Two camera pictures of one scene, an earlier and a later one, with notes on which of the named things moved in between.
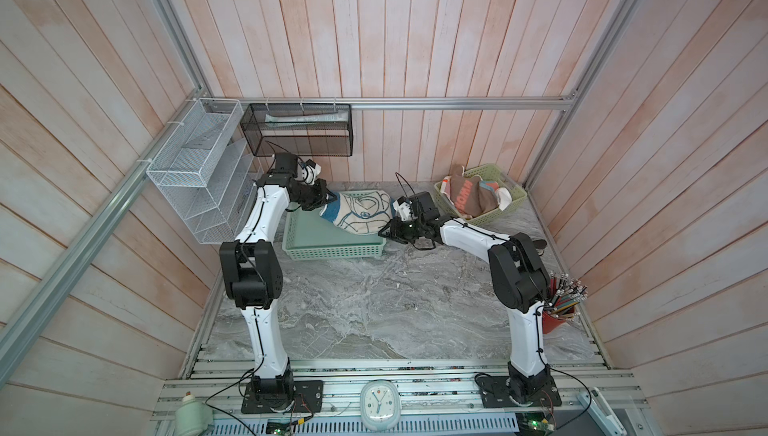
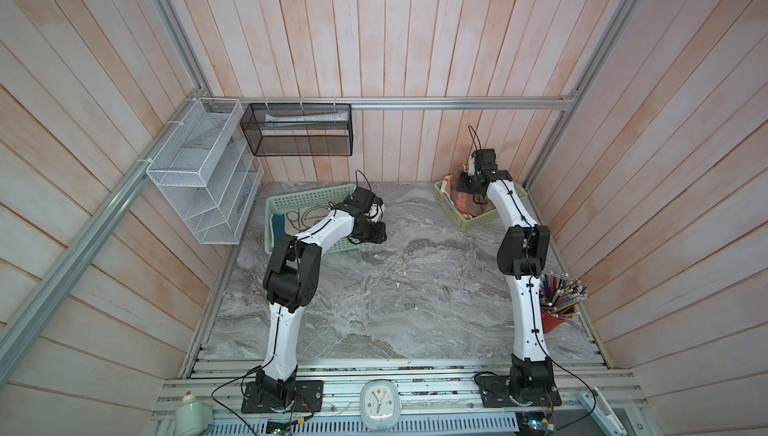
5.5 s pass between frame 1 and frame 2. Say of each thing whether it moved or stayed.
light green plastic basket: stayed
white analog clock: stayed
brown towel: stayed
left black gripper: moved
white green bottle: stayed
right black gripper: moved
